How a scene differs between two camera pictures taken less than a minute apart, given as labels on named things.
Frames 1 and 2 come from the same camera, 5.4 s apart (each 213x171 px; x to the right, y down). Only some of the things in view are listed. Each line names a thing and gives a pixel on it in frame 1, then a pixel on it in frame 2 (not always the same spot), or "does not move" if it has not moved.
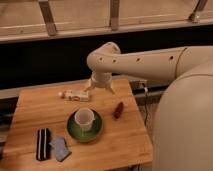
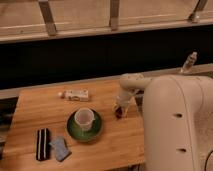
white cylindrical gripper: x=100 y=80 → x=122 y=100
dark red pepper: x=118 y=111 does not move
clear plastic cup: x=85 y=118 does not move
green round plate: x=75 y=131 does not move
